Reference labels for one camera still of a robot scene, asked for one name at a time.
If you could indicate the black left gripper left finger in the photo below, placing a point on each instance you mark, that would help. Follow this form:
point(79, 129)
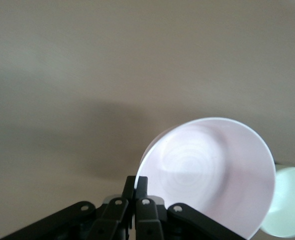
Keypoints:
point(105, 220)

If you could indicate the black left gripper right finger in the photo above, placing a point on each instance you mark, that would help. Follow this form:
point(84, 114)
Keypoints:
point(150, 220)

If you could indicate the pink plastic cup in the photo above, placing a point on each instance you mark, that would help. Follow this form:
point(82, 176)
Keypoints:
point(207, 175)

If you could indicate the white plastic bowl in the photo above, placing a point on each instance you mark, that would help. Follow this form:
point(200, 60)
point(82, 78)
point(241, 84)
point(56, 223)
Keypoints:
point(287, 200)

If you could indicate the brown table cloth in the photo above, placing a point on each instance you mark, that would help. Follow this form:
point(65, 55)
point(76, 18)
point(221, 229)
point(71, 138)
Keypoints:
point(112, 62)

